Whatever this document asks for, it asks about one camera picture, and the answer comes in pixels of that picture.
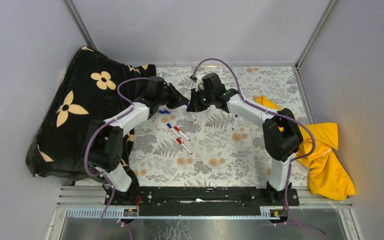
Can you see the yellow cloth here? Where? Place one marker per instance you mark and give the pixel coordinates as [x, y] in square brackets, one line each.
[327, 176]

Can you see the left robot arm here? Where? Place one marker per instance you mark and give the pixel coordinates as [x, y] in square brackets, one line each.
[103, 145]

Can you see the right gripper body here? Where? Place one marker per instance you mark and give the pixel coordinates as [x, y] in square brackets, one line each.
[210, 96]

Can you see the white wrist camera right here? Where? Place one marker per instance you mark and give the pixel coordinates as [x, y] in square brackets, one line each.
[198, 83]

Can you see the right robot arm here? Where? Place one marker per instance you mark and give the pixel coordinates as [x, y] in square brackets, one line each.
[281, 132]

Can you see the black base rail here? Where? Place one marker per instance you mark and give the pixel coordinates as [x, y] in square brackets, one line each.
[186, 201]

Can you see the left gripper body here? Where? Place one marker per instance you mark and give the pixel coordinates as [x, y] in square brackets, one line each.
[161, 99]

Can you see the red capped marker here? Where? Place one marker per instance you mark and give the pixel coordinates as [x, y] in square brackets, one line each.
[184, 146]
[181, 133]

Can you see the black floral blanket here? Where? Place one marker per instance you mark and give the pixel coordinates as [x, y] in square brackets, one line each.
[94, 87]

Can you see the blue capped marker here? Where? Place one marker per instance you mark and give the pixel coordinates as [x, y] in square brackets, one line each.
[234, 122]
[173, 130]

